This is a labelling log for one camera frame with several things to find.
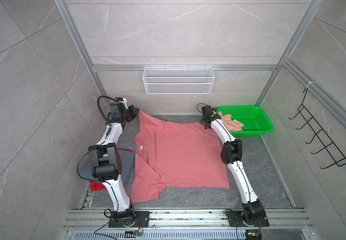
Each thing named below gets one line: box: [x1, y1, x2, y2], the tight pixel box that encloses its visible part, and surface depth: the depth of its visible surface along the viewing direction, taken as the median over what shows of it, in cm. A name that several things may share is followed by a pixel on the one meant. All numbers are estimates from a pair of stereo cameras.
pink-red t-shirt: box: [130, 110, 230, 203], surface depth 95 cm
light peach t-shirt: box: [218, 111, 244, 132], surface depth 112 cm
